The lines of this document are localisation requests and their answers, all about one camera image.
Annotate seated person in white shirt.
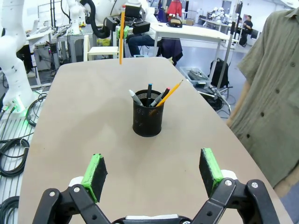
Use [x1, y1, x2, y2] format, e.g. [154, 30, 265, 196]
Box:
[127, 0, 164, 58]

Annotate seated person in black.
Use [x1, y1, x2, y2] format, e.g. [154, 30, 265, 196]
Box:
[238, 15, 254, 46]

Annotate grey pen red cap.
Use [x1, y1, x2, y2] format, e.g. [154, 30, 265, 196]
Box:
[149, 87, 171, 108]

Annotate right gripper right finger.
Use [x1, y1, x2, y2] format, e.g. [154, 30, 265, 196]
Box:
[191, 147, 281, 224]

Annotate dark hanging cloth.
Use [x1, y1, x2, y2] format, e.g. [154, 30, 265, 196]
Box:
[157, 38, 184, 67]

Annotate black left arm hose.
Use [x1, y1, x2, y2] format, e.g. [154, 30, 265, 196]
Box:
[80, 0, 117, 39]

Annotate black cable coil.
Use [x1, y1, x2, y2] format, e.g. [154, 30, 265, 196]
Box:
[0, 139, 30, 177]

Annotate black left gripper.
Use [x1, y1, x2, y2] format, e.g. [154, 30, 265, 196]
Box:
[104, 16, 150, 40]

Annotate tangled floor cables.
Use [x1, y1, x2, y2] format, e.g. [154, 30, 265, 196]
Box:
[198, 86, 232, 112]

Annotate black cable bundle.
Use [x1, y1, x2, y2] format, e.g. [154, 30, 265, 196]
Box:
[0, 196, 21, 224]

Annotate cluttered white desk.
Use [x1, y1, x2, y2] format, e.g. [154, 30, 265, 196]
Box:
[25, 25, 57, 84]

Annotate grey equipment pile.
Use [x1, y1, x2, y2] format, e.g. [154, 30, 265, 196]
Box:
[206, 7, 232, 23]

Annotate black backpack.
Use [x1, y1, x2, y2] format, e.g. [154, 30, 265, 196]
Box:
[208, 58, 231, 89]

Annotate plastic crate with items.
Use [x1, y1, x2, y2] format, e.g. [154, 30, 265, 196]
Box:
[179, 66, 212, 87]

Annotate red garment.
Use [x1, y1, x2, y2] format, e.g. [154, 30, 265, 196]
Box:
[166, 0, 183, 17]

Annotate black floor cables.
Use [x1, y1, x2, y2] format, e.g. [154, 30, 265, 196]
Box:
[25, 93, 49, 127]

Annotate person in olive shirt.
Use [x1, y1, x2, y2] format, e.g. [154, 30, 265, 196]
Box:
[228, 8, 299, 224]

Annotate black pen blue cap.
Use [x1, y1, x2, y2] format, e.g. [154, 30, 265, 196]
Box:
[146, 83, 154, 107]

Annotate grey white pen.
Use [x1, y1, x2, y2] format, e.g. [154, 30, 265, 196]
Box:
[128, 89, 143, 107]

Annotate white background work table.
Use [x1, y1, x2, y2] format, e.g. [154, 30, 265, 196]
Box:
[149, 22, 239, 89]

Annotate yellow pencil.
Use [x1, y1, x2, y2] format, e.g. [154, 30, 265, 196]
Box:
[119, 11, 126, 65]
[156, 79, 184, 107]

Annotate metal pole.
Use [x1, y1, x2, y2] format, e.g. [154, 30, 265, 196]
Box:
[230, 0, 236, 42]

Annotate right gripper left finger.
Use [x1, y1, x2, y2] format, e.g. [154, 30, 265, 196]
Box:
[32, 153, 113, 224]

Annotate cream wooden stool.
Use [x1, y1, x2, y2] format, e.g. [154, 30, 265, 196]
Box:
[83, 35, 120, 63]

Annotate black mesh pen holder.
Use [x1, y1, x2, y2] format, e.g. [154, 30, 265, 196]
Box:
[132, 90, 165, 138]

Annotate black bag on table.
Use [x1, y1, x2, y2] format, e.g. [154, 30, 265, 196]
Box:
[168, 18, 183, 28]

